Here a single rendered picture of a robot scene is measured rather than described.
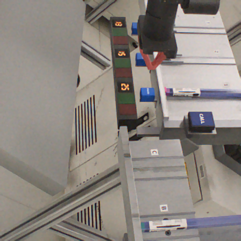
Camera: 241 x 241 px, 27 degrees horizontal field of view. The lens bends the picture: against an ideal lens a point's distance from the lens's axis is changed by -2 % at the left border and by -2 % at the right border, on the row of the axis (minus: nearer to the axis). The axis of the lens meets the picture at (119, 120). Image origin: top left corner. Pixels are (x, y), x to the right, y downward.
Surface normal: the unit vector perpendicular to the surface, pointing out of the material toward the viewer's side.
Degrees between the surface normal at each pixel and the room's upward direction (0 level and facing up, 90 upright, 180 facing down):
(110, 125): 90
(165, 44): 42
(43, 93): 0
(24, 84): 0
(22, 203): 0
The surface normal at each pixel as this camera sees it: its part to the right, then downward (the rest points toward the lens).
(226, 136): 0.07, 0.77
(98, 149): -0.68, -0.43
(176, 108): 0.07, -0.64
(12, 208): 0.73, -0.47
